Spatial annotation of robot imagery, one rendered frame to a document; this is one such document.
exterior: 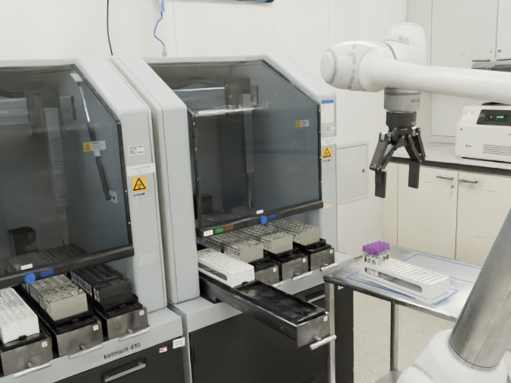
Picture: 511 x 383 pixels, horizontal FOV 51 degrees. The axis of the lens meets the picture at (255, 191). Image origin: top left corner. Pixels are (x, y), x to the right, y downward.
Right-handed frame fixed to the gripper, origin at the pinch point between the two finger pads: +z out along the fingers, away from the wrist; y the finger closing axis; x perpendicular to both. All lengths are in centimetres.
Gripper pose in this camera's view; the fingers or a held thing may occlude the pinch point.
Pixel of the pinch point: (397, 188)
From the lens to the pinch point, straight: 144.9
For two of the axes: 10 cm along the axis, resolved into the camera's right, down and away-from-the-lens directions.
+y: 8.0, -1.8, 5.8
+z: 0.2, 9.6, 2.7
